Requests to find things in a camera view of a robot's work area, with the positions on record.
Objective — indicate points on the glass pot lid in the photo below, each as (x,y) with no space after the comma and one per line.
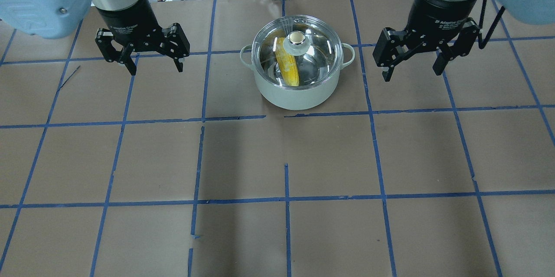
(316,46)

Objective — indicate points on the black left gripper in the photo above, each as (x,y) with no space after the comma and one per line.
(126,20)

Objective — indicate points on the white steel pot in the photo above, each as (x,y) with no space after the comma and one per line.
(303,99)

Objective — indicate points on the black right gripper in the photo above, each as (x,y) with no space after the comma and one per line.
(439,16)

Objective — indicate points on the yellow corn cob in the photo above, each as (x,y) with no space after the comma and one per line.
(287,64)

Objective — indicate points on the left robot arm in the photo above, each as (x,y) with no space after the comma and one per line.
(53,19)

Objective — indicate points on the brown paper table mat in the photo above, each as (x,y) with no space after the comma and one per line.
(195,174)

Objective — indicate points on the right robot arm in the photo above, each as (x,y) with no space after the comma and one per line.
(488,13)

